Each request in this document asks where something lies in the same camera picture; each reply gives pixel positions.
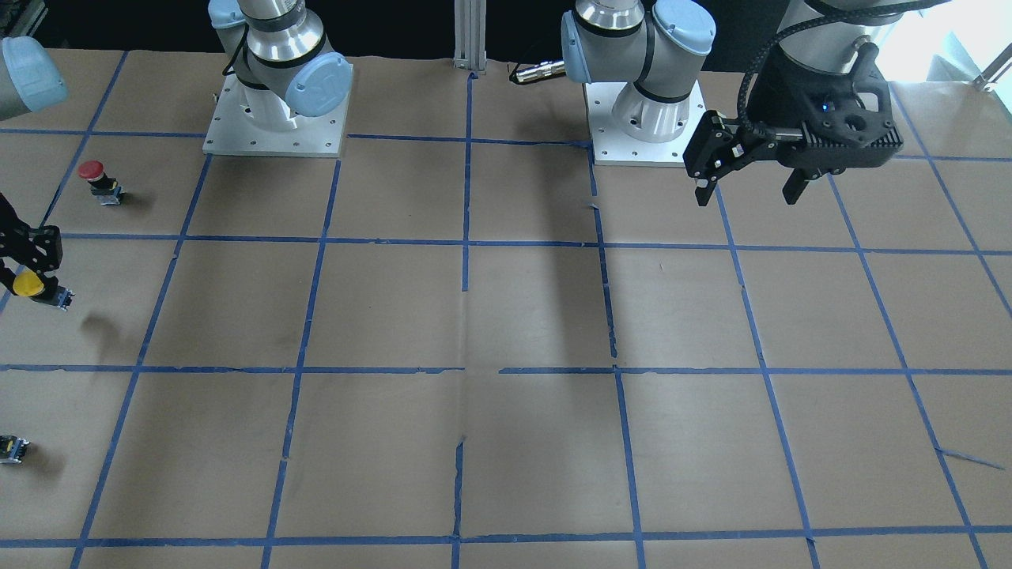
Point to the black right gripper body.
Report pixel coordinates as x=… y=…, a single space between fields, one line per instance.
x=30 y=248

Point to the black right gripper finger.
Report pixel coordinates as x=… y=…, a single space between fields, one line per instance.
x=8 y=279
x=53 y=293

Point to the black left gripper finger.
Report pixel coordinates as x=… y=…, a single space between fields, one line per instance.
x=705 y=187
x=796 y=184

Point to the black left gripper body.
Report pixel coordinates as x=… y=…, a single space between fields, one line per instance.
x=772 y=99

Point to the yellow push button switch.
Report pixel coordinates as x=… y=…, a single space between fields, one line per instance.
x=30 y=286

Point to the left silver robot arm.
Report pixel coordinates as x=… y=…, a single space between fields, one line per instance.
x=661 y=50

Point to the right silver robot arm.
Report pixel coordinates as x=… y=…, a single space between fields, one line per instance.
x=285 y=94

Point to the brown paper table cover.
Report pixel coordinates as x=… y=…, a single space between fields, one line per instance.
x=466 y=344

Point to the red push button switch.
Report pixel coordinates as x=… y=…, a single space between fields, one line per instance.
x=106 y=189

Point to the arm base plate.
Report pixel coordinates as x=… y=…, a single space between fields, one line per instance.
x=257 y=123
x=629 y=129

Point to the aluminium frame post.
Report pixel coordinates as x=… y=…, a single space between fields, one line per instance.
x=469 y=21

